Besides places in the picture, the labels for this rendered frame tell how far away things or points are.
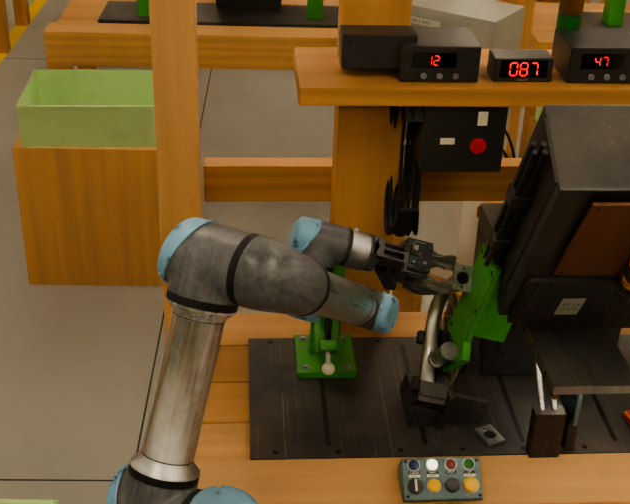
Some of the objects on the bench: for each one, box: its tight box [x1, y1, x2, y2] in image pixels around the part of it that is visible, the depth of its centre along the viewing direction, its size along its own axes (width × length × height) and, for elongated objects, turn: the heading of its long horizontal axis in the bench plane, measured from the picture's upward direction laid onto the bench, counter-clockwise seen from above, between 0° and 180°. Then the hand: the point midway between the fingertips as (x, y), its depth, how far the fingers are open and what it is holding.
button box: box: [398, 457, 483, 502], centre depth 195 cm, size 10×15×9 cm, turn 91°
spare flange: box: [474, 424, 505, 447], centre depth 209 cm, size 6×4×1 cm
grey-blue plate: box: [560, 394, 583, 450], centre depth 206 cm, size 10×2×14 cm, turn 1°
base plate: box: [249, 334, 630, 460], centre depth 224 cm, size 42×110×2 cm, turn 91°
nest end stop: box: [410, 395, 446, 409], centre depth 210 cm, size 4×7×6 cm, turn 91°
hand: (456, 279), depth 207 cm, fingers closed on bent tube, 3 cm apart
